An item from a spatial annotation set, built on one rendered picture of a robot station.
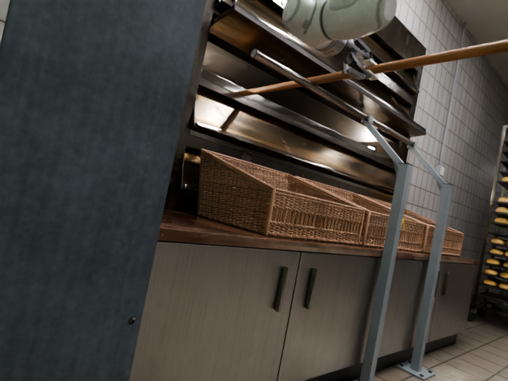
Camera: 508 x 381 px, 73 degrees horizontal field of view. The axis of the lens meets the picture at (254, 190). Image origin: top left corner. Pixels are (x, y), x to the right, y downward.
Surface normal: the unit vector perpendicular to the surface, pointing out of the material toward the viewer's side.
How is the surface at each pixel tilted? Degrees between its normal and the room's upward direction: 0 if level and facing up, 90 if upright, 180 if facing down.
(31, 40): 90
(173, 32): 90
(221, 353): 90
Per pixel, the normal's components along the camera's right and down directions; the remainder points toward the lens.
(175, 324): 0.65, 0.10
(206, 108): 0.67, -0.24
